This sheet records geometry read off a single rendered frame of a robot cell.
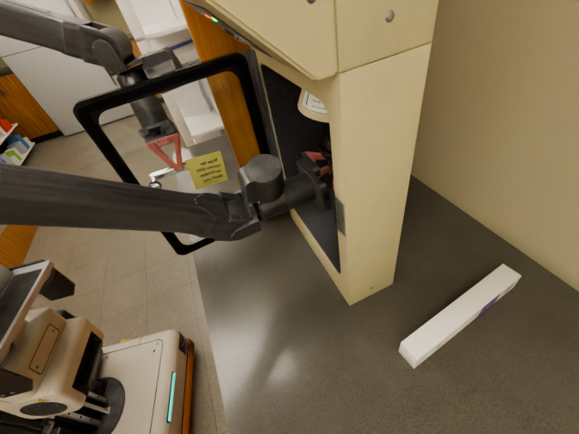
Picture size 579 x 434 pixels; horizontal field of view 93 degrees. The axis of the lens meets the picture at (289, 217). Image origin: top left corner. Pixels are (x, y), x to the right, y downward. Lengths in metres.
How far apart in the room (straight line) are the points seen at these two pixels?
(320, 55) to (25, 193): 0.31
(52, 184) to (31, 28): 0.38
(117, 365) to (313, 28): 1.57
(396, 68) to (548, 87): 0.39
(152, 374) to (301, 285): 1.01
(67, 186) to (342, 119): 0.31
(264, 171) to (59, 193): 0.25
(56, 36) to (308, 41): 0.50
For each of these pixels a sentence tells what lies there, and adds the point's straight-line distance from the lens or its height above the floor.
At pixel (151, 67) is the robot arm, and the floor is 1.39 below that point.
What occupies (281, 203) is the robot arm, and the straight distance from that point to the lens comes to 0.49.
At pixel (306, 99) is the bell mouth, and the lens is 0.46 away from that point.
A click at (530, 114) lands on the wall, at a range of 0.72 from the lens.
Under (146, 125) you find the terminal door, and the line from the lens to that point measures 0.59.
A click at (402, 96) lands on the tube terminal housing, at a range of 0.37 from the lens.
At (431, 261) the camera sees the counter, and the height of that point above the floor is 0.94.
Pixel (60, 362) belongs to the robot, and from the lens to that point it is 1.08.
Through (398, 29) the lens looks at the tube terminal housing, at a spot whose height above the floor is 1.43.
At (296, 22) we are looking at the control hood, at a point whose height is 1.46.
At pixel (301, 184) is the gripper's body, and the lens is 0.50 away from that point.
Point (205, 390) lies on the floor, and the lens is 1.70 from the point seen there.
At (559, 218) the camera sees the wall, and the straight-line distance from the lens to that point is 0.76.
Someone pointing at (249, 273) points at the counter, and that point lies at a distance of 0.72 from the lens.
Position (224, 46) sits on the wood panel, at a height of 1.39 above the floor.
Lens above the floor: 1.51
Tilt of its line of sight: 44 degrees down
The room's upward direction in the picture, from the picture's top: 14 degrees counter-clockwise
